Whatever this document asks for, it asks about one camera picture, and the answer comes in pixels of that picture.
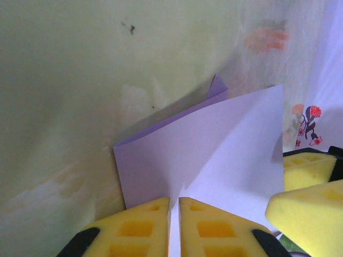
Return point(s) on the pale purple paper sheet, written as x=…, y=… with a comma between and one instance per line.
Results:
x=201, y=139

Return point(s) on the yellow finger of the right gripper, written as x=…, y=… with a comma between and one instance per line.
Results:
x=308, y=171
x=308, y=219

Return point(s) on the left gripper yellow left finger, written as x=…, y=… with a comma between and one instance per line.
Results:
x=128, y=230

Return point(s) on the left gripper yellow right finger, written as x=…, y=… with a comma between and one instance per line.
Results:
x=219, y=233

